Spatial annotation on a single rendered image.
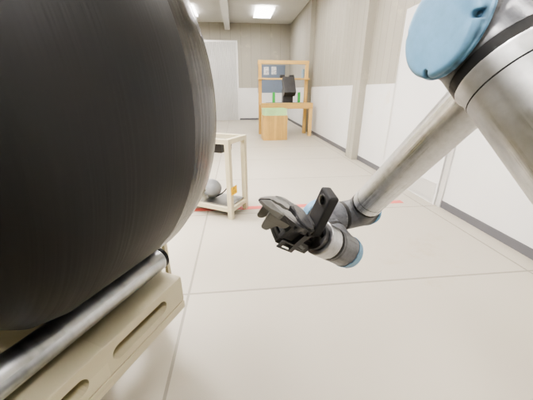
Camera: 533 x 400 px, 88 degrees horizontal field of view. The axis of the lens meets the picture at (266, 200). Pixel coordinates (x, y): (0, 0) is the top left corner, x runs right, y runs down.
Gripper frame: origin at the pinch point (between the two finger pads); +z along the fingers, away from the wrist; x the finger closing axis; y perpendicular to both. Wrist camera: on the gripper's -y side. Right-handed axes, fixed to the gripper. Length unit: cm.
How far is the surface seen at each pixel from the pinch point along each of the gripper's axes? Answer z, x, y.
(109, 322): 16.6, -13.4, 26.3
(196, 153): 20.3, -6.9, -4.4
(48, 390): 22.5, -22.6, 26.7
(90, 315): 20.7, -14.6, 22.9
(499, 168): -239, 91, -89
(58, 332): 23.9, -17.0, 23.4
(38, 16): 37.7, -13.6, -10.4
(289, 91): -354, 659, 0
